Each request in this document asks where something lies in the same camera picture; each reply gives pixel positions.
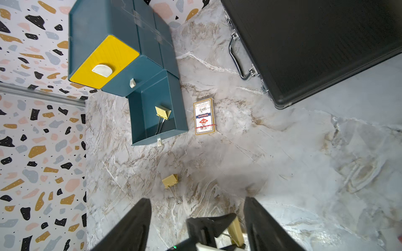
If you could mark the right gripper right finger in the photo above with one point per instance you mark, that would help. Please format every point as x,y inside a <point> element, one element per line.
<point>264,232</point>

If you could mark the yellow binder clip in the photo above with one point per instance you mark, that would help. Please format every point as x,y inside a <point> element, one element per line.
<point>170,183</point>
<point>234,232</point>
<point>163,114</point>

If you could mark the yellow top drawer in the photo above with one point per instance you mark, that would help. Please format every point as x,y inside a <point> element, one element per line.
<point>104,63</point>

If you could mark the teal drawer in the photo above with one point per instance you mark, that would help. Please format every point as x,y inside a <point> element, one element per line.
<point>161,90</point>
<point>136,73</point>

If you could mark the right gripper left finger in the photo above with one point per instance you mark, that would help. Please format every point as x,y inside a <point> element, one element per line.
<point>131,233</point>

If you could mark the teal bottom drawer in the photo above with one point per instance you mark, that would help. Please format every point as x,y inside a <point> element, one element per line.
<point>161,90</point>

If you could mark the small card packet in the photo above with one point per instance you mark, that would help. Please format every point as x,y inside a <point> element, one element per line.
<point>204,117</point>

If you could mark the teal drawer cabinet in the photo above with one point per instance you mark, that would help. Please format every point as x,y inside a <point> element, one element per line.
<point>133,22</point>

